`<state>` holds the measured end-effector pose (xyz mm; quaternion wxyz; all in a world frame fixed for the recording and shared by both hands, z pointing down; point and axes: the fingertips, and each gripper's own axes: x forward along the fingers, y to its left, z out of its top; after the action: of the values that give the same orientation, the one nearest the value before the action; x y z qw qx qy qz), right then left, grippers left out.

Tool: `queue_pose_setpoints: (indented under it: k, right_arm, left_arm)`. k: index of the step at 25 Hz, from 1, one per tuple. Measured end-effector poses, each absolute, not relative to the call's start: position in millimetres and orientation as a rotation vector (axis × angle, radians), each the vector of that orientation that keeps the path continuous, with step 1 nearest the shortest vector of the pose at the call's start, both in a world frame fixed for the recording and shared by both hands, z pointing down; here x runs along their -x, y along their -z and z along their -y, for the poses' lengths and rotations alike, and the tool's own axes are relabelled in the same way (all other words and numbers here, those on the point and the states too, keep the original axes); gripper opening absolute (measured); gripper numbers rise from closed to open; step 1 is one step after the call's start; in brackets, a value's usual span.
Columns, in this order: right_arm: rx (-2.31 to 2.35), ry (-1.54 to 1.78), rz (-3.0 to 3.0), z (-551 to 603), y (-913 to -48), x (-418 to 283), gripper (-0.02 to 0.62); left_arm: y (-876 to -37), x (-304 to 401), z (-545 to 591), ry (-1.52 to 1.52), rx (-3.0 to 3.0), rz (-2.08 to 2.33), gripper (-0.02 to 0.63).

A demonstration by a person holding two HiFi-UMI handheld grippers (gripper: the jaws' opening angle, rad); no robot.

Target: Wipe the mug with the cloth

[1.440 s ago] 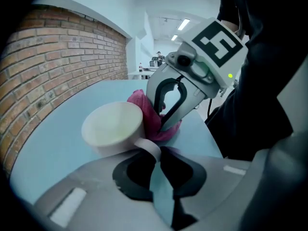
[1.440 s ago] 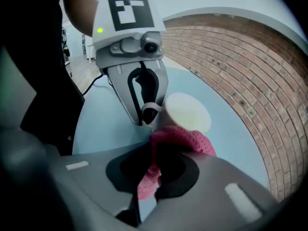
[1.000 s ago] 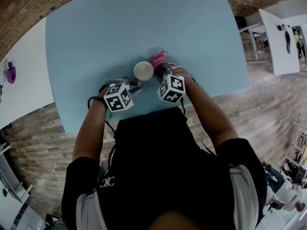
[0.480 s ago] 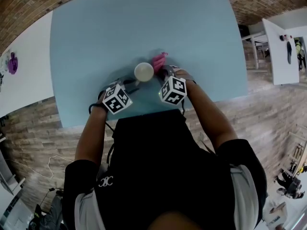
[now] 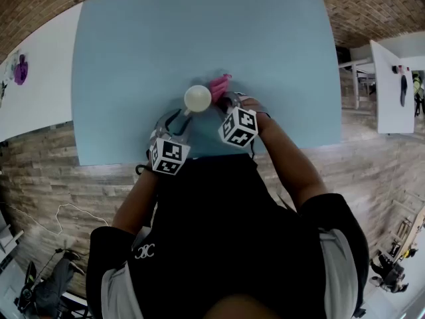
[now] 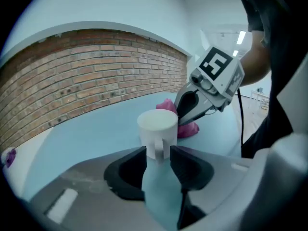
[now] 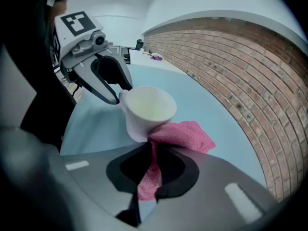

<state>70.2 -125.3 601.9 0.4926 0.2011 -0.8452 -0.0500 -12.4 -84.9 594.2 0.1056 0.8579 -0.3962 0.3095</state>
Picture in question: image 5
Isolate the white cup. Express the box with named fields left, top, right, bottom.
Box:
left=183, top=84, right=213, bottom=116

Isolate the person's left forearm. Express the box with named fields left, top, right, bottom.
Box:
left=111, top=169, right=160, bottom=235

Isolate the black elongated insole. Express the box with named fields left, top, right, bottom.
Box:
left=400, top=74, right=408, bottom=108

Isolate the pink cloth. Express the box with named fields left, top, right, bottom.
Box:
left=209, top=73, right=233, bottom=104

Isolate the white desk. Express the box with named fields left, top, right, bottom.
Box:
left=338, top=40, right=416, bottom=135

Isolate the light wooden rack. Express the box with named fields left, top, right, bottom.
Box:
left=388, top=199, right=425, bottom=262

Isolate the purple crumpled cloth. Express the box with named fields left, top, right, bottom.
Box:
left=13, top=54, right=29, bottom=86

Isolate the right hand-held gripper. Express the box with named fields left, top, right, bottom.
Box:
left=214, top=91, right=260, bottom=149

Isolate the person's black and grey shirt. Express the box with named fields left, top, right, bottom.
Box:
left=85, top=154, right=370, bottom=319

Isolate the person's right hand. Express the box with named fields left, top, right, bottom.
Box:
left=241, top=97, right=274, bottom=136

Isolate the yellow-green bag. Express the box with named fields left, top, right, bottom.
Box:
left=411, top=73, right=425, bottom=99

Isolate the white floor cable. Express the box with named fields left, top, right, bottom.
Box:
left=0, top=203, right=110, bottom=235

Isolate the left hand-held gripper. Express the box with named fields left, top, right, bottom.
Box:
left=147, top=108, right=194, bottom=177

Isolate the person's right forearm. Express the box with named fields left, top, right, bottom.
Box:
left=258, top=124, right=329, bottom=212

